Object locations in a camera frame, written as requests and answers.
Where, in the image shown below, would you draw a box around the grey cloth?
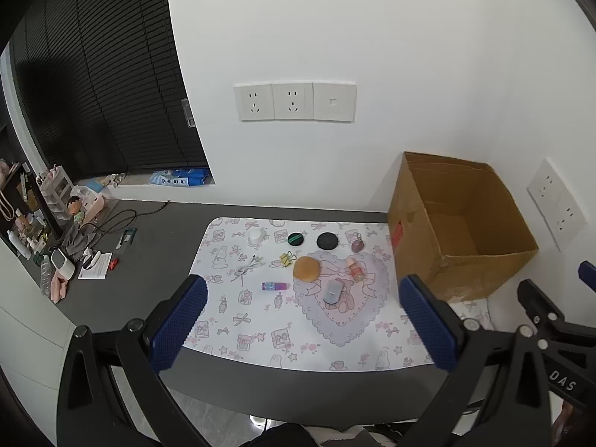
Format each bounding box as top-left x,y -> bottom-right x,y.
60,226 -> 96,261

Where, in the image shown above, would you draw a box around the black window blinds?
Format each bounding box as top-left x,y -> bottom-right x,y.
9,0 -> 210,181

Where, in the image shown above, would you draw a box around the blue and white packet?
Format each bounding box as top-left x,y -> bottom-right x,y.
149,168 -> 213,187

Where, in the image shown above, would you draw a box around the black cable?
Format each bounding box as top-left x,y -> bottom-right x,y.
81,200 -> 171,243

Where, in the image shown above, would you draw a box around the white wall power socket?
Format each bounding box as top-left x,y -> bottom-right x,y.
234,83 -> 275,122
272,82 -> 314,121

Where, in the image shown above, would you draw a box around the white drawer organizer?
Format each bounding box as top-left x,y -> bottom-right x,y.
38,165 -> 75,224

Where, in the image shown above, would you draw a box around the cartoon doll figurine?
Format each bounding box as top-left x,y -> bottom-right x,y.
67,196 -> 87,225

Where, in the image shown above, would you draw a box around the white printed table mat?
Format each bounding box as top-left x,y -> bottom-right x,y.
184,216 -> 494,373

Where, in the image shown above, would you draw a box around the white wall data socket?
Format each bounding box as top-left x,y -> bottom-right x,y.
313,82 -> 358,123

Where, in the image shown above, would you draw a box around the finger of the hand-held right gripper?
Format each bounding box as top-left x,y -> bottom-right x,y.
517,278 -> 596,337
578,260 -> 596,292

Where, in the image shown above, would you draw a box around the pink storage box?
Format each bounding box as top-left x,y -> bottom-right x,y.
74,185 -> 118,224

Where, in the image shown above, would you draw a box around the small pink bottle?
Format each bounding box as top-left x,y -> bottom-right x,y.
346,256 -> 367,282

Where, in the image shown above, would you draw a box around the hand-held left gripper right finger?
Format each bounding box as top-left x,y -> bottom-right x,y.
399,274 -> 558,447

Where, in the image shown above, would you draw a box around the clear plastic bottle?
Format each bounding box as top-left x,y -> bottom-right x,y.
39,255 -> 53,298

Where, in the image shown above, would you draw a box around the small white device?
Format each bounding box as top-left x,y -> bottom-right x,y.
49,249 -> 76,281

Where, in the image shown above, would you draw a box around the brown cardboard box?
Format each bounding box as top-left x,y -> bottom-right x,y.
387,151 -> 539,302

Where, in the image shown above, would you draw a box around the black shelf with toiletries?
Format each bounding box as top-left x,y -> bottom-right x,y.
0,158 -> 61,261

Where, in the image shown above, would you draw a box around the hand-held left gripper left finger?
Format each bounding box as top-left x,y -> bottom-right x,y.
56,275 -> 213,447

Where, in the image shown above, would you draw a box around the white paper leaflet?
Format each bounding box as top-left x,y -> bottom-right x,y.
77,251 -> 114,281

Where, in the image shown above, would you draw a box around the white side wall socket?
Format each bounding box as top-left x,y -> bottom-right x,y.
527,158 -> 573,219
542,194 -> 587,251

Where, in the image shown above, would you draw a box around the pink cloth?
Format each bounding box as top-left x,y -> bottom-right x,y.
49,272 -> 70,303

